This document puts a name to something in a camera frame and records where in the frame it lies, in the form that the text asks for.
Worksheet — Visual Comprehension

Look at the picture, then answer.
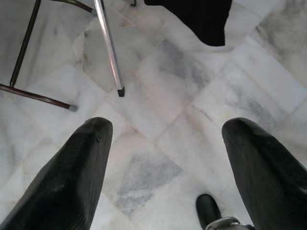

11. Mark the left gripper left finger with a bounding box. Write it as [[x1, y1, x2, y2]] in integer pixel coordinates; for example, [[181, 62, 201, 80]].
[[0, 116, 114, 230]]

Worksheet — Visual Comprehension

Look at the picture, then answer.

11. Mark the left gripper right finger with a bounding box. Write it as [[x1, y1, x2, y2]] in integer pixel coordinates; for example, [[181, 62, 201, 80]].
[[221, 117, 307, 230]]

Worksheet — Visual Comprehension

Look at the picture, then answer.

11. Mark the marble top folding table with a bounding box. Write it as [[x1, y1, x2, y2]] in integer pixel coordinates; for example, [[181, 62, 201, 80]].
[[0, 0, 94, 113]]

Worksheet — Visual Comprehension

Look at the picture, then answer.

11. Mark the silver metal clothes rack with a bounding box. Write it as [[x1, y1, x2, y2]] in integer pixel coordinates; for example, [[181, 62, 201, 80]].
[[92, 0, 126, 97]]

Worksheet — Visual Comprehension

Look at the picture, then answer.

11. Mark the black t-shirt with white print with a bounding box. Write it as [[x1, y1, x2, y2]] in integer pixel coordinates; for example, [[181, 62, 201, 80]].
[[143, 0, 233, 47]]

